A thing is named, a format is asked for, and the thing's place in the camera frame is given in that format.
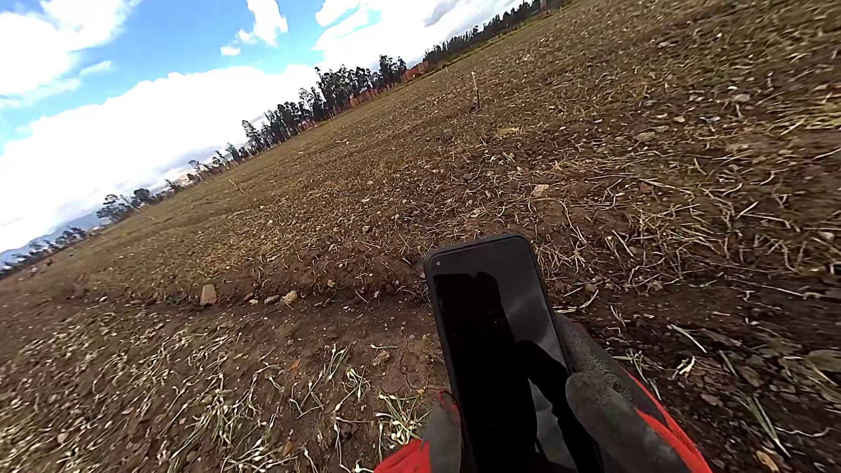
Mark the person's left hand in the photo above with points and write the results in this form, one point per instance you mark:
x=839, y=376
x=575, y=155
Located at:
x=440, y=440

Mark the person's right hand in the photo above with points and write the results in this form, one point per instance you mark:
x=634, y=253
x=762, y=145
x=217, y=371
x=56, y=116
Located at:
x=617, y=414

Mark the person's right fingers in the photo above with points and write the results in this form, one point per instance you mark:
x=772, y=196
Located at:
x=588, y=348

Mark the person's left fingers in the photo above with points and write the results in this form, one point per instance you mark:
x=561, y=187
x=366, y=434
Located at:
x=445, y=433

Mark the person's right thumb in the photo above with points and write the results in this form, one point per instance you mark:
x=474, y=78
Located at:
x=608, y=414

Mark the black smartphone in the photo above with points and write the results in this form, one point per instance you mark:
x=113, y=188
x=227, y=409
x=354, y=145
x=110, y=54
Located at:
x=499, y=355

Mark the scattered dry straw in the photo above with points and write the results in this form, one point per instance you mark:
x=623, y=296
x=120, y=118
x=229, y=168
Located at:
x=696, y=230

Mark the yellowish stone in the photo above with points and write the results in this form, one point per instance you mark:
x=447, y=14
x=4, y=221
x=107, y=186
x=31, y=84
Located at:
x=290, y=297

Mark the scattered pale plant stalks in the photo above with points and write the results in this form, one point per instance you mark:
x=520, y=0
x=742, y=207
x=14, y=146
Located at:
x=220, y=415

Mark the reddish brown stone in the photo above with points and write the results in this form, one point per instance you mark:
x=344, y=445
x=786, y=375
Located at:
x=208, y=295

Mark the thin wooden stake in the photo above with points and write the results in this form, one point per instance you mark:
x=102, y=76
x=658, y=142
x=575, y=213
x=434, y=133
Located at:
x=477, y=94
x=236, y=186

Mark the row of dark trees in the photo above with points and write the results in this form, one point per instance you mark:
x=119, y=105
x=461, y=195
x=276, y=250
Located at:
x=282, y=121

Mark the distant blue mountains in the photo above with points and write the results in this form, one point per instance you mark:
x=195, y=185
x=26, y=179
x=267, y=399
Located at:
x=56, y=238

